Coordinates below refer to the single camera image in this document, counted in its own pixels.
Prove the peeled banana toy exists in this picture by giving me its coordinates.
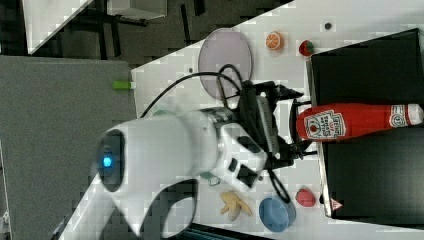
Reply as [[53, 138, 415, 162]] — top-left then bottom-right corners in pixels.
[[220, 192, 253, 222]]

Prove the lilac round plate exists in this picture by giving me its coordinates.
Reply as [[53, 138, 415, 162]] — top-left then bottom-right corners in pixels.
[[198, 28, 253, 100]]

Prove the blue bowl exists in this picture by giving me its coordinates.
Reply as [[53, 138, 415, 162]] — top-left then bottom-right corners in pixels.
[[259, 196, 296, 233]]

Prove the green marker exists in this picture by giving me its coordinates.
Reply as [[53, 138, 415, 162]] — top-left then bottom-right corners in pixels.
[[112, 81, 136, 90]]

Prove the black cable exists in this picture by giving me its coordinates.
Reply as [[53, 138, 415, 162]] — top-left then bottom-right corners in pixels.
[[139, 63, 246, 119]]

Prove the red felt ketchup bottle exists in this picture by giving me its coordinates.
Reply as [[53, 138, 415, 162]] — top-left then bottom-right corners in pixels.
[[296, 103, 423, 142]]

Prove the grey board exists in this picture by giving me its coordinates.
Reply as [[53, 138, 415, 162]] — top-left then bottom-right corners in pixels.
[[0, 56, 136, 240]]

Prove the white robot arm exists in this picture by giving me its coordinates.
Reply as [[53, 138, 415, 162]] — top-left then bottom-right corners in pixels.
[[51, 81, 300, 240]]

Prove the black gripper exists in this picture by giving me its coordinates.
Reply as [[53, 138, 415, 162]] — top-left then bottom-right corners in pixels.
[[237, 81, 316, 170]]

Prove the orange slice toy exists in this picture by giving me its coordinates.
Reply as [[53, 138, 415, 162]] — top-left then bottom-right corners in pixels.
[[265, 31, 284, 50]]

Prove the red strawberry toy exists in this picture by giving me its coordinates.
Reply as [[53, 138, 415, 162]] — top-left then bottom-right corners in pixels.
[[295, 188, 316, 207], [298, 40, 314, 57]]

